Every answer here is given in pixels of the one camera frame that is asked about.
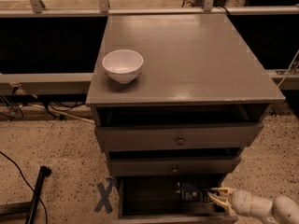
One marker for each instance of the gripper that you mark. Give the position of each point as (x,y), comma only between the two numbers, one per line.
(241,200)

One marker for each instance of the blue chip bag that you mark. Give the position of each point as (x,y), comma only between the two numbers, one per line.
(191,192)

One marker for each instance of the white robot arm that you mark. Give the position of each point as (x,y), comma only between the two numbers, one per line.
(283,210)

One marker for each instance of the grey drawer cabinet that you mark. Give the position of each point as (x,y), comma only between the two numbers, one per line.
(188,60)

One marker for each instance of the grey bottom drawer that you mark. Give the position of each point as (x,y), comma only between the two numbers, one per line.
(153,200)

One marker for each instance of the grey drawer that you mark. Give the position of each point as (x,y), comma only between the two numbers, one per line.
(153,200)
(173,162)
(149,128)

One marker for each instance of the grey middle drawer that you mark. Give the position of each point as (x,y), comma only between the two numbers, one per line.
(173,162)

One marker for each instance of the grey top drawer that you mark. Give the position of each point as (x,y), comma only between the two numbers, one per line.
(149,128)

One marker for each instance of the blue tape cross mark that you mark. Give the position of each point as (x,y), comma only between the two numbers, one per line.
(104,196)

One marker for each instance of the white bowl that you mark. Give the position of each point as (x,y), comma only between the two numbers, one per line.
(123,65)

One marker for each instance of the black stand leg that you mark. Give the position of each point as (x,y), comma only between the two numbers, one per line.
(44,172)

